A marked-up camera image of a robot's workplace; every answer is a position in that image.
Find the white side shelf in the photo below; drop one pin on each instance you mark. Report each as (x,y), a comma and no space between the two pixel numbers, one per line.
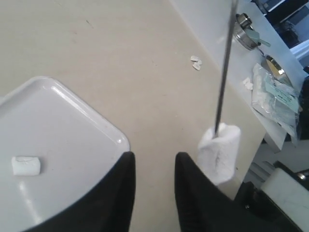
(208,21)

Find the white marshmallow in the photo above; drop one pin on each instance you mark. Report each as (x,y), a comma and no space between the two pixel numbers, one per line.
(26,166)
(217,154)

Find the white plastic tray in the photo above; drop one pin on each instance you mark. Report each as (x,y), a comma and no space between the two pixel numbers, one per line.
(75,145)

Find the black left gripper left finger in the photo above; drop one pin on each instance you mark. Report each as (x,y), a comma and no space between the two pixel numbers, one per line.
(107,207)

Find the clear plastic marshmallow bag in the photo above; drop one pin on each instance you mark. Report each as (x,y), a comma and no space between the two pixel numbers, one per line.
(276,101)

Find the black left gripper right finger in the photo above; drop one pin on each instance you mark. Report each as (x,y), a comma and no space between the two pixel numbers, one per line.
(202,207)

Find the white marshmallow top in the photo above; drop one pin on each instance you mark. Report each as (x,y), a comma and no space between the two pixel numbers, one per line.
(26,166)

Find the thin metal skewer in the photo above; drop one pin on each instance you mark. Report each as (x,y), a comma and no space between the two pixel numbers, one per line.
(228,45)

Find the white crumb on shelf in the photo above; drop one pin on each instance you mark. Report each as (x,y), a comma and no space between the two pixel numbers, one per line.
(248,84)

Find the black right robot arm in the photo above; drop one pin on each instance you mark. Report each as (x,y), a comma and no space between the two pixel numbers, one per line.
(282,199)

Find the white marshmallow crumbs on table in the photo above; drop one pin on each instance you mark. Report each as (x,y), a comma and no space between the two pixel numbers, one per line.
(196,62)

